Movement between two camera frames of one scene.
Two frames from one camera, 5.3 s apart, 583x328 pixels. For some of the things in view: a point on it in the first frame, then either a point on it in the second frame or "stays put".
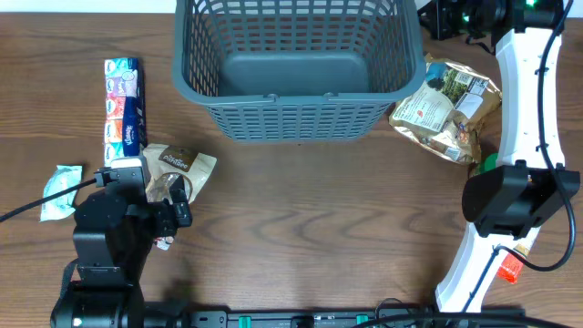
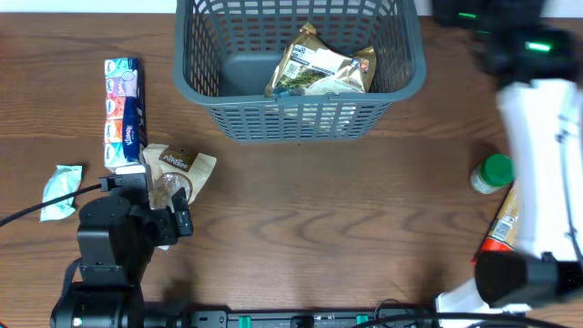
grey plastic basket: x=272 y=71 stays put
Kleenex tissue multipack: x=124 y=123 stays put
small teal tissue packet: x=63 y=178 stays put
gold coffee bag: x=444 y=114 -> x=308 y=66
